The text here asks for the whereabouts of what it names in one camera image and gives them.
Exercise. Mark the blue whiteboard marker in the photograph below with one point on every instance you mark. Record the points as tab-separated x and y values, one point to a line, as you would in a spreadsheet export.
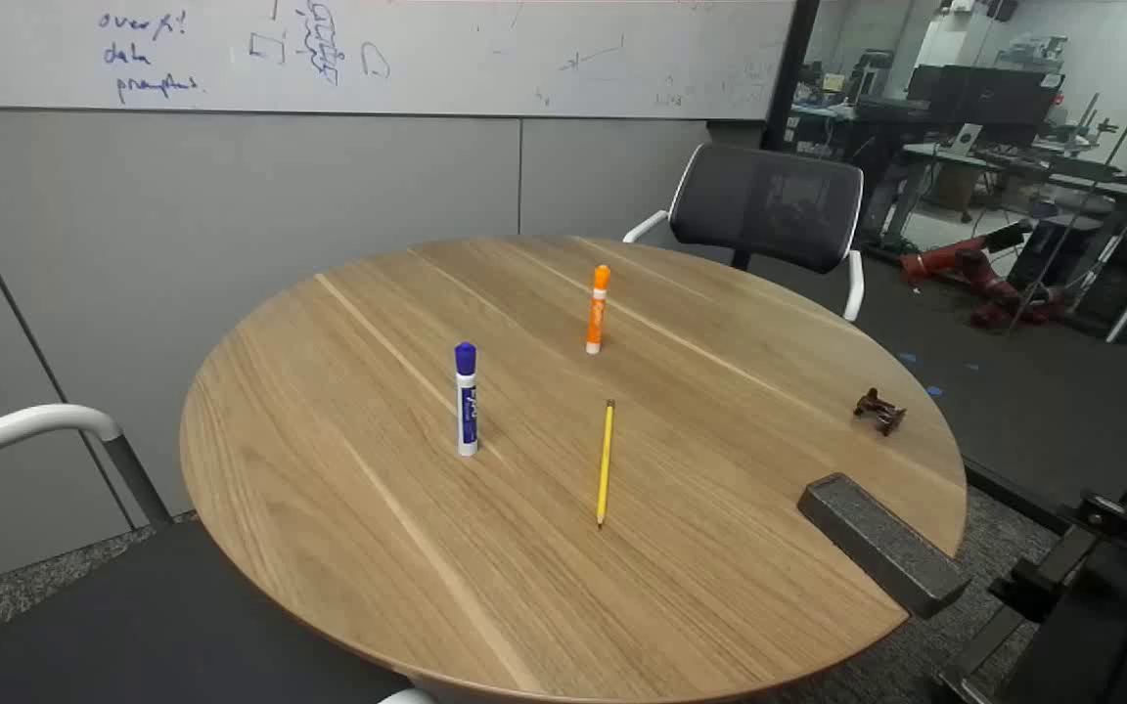
465	404

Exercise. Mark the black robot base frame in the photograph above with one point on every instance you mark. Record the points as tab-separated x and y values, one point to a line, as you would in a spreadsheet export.
1085	598

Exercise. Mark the white-armed black chair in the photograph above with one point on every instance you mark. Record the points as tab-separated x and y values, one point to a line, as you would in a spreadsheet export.
134	610

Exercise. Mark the orange whiteboard marker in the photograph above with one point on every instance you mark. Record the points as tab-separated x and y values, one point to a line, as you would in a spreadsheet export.
596	317

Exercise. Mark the yellow pencil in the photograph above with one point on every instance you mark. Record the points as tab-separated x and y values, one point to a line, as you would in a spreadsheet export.
605	463

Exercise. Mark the small dark binder clip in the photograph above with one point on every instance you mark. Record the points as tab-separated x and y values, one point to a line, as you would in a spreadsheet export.
877	409

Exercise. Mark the red floor jack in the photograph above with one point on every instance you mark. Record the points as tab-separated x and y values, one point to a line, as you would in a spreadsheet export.
981	276

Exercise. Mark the black whiteboard eraser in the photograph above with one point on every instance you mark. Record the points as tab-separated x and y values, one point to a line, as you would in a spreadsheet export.
880	540

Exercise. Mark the white whiteboard with writing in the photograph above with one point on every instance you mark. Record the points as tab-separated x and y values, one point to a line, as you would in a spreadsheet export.
353	54

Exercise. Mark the black mesh office chair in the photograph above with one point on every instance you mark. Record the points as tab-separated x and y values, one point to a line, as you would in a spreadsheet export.
768	206

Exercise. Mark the round wooden table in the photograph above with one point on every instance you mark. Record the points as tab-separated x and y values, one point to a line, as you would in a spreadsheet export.
566	482

